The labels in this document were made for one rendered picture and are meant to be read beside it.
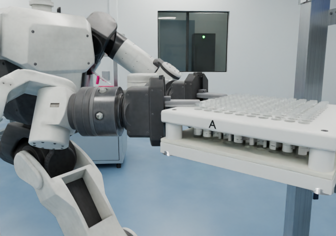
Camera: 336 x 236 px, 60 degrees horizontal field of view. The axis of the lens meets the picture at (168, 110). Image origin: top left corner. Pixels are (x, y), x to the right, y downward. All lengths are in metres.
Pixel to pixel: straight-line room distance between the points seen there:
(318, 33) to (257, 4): 5.05
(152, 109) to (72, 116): 0.14
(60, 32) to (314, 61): 0.73
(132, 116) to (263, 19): 5.61
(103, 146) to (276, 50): 4.12
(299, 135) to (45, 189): 0.68
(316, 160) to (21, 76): 0.45
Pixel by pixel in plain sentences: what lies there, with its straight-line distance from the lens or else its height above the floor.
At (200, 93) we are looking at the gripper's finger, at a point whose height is 1.05.
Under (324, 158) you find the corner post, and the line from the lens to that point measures 0.38.
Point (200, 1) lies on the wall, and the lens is 5.76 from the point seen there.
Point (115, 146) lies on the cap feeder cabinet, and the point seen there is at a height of 0.24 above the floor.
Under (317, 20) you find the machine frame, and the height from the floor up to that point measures 1.23.
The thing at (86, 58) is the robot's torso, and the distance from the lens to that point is 0.89.
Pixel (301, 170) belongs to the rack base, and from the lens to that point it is 0.39.
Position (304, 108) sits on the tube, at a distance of 0.48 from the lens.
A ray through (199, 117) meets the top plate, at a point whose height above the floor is 1.03.
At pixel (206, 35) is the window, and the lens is 5.81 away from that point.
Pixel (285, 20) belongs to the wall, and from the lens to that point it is 6.19.
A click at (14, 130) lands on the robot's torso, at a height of 0.91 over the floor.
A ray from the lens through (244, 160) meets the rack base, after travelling 0.41.
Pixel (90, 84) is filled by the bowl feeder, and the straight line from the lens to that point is 3.21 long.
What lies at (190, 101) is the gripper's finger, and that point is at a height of 1.05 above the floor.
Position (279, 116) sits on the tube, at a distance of 0.42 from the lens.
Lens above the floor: 1.12
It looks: 10 degrees down
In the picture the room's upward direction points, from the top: straight up
